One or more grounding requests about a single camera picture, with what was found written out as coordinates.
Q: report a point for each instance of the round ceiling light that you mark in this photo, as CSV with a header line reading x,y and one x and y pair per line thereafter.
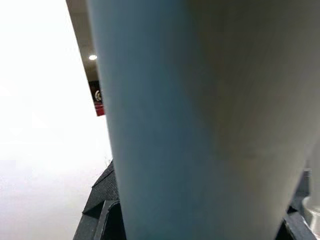
x,y
93,57

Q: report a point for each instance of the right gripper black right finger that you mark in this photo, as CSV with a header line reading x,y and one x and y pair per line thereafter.
x,y
296,228

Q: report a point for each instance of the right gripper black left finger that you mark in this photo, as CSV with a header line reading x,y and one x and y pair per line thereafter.
x,y
102,207

